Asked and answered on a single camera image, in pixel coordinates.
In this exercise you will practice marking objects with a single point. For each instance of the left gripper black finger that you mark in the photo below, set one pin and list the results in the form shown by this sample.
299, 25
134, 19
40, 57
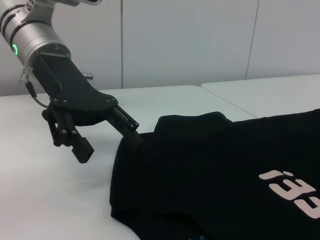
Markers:
81, 150
133, 141

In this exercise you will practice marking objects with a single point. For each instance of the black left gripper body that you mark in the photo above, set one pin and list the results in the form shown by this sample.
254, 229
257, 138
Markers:
72, 85

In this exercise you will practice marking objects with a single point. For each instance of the black shirt with FREE print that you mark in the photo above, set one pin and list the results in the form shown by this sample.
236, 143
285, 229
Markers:
200, 162

